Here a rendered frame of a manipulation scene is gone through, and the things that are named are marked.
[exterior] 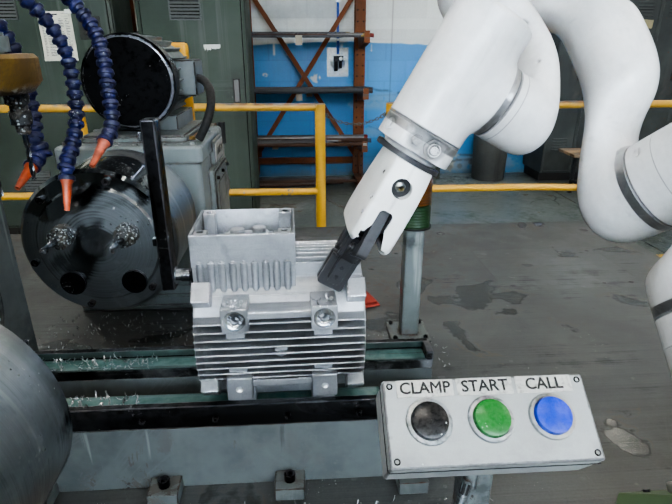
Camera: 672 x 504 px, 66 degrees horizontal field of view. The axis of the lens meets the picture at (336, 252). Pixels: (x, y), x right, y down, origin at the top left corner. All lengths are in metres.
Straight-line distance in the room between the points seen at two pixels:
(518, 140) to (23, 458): 0.52
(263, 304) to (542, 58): 0.41
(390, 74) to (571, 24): 4.93
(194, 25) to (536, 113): 3.38
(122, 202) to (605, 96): 0.72
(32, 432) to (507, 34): 0.52
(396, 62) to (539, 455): 5.43
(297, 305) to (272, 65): 5.14
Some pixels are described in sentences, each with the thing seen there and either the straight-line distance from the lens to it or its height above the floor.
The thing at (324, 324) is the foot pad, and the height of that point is 1.05.
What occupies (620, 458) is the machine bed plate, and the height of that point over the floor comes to 0.80.
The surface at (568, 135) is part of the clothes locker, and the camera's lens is 5.95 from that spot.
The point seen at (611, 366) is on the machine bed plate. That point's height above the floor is 0.80.
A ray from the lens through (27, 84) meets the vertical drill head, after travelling 0.66.
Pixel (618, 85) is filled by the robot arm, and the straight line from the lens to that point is 0.81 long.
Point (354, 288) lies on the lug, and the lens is 0.60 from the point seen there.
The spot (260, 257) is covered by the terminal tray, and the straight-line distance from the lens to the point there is 0.60.
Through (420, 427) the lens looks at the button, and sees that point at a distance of 0.43.
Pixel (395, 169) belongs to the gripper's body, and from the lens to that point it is 0.52.
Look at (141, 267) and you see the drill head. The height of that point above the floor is 1.00.
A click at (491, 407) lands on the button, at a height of 1.08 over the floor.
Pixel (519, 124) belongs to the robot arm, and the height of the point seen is 1.27.
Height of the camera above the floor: 1.34
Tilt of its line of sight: 22 degrees down
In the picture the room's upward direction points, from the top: straight up
